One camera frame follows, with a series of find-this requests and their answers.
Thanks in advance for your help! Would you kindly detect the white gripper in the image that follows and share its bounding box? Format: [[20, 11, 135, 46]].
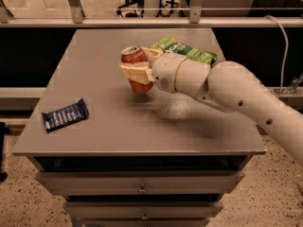
[[119, 47, 187, 94]]

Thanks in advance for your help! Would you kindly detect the red coke can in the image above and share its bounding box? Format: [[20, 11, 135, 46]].
[[120, 46, 153, 94]]

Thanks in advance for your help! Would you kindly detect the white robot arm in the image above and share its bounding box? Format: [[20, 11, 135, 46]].
[[119, 46, 303, 166]]

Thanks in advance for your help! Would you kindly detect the green chip bag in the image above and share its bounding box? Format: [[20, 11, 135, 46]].
[[151, 36, 217, 65]]

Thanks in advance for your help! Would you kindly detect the black office chair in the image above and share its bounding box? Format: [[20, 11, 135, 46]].
[[116, 0, 181, 18]]

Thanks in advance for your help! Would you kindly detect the metal window railing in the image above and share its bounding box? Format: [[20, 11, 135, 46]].
[[0, 0, 303, 28]]

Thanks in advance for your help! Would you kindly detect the grey drawer cabinet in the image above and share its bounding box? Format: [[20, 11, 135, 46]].
[[13, 29, 265, 227]]

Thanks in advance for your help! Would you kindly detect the blue snack bar wrapper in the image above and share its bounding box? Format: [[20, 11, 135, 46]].
[[42, 98, 89, 132]]

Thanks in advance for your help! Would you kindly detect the top grey drawer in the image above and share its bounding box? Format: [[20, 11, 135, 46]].
[[37, 171, 244, 196]]

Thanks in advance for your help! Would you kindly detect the grey drawer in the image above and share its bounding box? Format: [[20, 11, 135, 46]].
[[64, 201, 223, 220], [37, 171, 244, 196]]

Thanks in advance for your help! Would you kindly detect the lower grey drawer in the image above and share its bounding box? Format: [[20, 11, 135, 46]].
[[64, 201, 223, 220]]

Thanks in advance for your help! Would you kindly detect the white cable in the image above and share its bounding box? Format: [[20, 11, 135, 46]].
[[264, 14, 290, 96]]

